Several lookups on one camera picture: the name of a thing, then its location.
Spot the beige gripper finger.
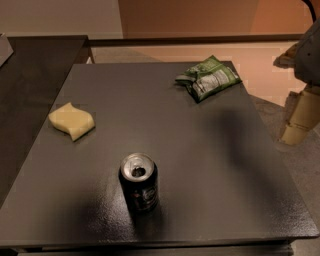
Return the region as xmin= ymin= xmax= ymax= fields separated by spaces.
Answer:
xmin=280 ymin=85 xmax=320 ymax=145
xmin=273 ymin=43 xmax=298 ymax=68

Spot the black pepsi can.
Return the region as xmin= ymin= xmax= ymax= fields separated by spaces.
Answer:
xmin=119 ymin=153 xmax=158 ymax=213

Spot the green chip bag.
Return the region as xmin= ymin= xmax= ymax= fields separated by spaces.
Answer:
xmin=175 ymin=56 xmax=241 ymax=103

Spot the yellow sponge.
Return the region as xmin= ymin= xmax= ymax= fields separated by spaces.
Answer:
xmin=48 ymin=103 xmax=95 ymax=141

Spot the black cable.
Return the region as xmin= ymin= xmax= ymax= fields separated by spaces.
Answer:
xmin=302 ymin=0 xmax=318 ymax=23

